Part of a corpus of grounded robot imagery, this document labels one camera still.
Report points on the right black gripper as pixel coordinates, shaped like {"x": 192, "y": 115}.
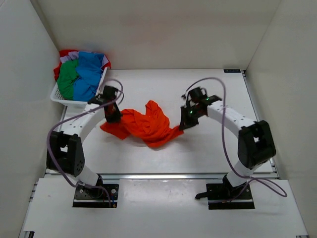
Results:
{"x": 185, "y": 122}

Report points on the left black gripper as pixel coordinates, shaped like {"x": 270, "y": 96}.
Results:
{"x": 115, "y": 118}

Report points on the orange t shirt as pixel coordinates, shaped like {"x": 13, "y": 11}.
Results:
{"x": 152, "y": 127}

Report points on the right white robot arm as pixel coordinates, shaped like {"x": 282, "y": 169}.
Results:
{"x": 255, "y": 141}

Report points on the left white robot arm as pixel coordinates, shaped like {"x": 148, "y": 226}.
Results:
{"x": 65, "y": 152}

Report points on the blue t shirt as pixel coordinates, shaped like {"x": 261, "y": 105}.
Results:
{"x": 90, "y": 69}

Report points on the white plastic laundry basket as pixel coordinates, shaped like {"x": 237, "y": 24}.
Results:
{"x": 57, "y": 97}

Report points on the green t shirt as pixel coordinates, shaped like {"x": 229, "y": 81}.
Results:
{"x": 67, "y": 77}

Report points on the black label plate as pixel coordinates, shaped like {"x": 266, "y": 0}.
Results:
{"x": 232, "y": 71}

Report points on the lavender t shirt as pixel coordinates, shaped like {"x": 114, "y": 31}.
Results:
{"x": 73, "y": 55}

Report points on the red t shirt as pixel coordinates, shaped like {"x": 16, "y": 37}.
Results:
{"x": 57, "y": 69}

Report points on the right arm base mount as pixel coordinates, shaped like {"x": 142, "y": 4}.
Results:
{"x": 222, "y": 196}

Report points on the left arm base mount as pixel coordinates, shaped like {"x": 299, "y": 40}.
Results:
{"x": 96, "y": 198}

